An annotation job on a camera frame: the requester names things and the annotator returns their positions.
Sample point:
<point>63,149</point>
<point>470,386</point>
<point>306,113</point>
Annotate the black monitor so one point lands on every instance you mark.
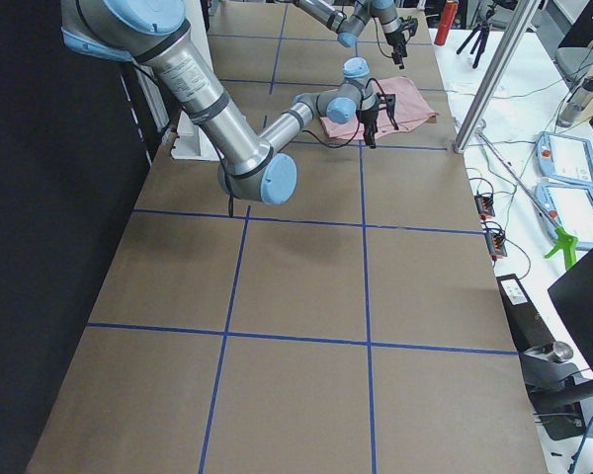
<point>572,298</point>

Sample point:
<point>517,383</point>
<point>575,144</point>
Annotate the blue teach pendant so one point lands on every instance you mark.
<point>574,208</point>
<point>567,159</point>

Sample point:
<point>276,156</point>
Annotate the green handled reacher grabber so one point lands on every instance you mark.
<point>565,242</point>

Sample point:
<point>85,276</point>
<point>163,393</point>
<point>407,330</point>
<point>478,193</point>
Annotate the upper orange terminal block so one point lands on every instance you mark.
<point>484,205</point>

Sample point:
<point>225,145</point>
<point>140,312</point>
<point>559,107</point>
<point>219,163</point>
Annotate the lower orange terminal block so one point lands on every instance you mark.
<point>495,239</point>

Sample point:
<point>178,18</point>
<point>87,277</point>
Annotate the black power box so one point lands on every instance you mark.
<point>528,328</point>

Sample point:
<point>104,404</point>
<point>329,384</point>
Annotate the black tripod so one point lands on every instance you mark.
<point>480,33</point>

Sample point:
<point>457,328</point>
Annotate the aluminium camera mast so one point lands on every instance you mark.
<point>510,40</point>

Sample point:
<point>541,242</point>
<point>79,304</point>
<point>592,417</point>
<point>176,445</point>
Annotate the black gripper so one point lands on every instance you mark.
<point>395,40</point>
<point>367,117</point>

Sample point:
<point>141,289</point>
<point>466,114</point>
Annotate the pink Snoopy t-shirt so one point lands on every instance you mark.
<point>411,110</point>

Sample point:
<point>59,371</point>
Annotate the orange terminal block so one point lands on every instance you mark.
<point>495,239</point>
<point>484,205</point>

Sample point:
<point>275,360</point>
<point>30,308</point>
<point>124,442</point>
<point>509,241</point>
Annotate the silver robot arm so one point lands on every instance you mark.
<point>349,28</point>
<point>158,34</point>

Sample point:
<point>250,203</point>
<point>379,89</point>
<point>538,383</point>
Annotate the lower blue teach pendant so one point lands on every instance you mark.
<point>574,208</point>

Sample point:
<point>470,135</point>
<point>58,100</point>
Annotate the black clamp stand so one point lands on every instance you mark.
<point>561,394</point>

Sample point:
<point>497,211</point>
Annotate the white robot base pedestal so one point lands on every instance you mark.
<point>191,142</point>

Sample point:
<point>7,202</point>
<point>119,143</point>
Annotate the red cylinder bottle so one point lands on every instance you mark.
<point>447,19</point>

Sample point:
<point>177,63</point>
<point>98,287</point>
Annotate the clear water bottle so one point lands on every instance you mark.
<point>577,102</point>

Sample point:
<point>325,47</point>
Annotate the upper blue teach pendant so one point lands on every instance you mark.
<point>567,159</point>

